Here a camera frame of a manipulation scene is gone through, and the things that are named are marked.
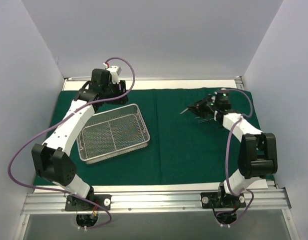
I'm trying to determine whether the green surgical cloth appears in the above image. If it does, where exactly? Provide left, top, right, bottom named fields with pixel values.
left=33, top=87, right=274, bottom=186

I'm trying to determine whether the metal mesh tray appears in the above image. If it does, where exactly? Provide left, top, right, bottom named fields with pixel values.
left=77, top=103, right=150, bottom=165

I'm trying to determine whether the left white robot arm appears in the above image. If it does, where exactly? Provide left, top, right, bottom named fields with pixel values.
left=32, top=66, right=128, bottom=210

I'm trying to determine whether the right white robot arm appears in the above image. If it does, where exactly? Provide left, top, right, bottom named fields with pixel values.
left=186, top=88, right=278, bottom=207

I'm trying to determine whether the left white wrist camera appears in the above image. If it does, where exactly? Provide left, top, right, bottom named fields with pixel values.
left=103, top=62, right=121, bottom=84

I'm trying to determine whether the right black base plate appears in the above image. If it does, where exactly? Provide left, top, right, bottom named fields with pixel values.
left=200, top=191, right=246, bottom=209

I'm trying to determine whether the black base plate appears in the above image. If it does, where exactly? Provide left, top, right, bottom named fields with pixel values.
left=200, top=191, right=246, bottom=209
left=65, top=194, right=112, bottom=212

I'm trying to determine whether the aluminium frame rail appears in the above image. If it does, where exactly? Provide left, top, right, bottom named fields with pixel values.
left=22, top=188, right=291, bottom=215

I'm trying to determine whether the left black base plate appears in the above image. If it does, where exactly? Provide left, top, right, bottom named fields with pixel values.
left=65, top=194, right=112, bottom=212

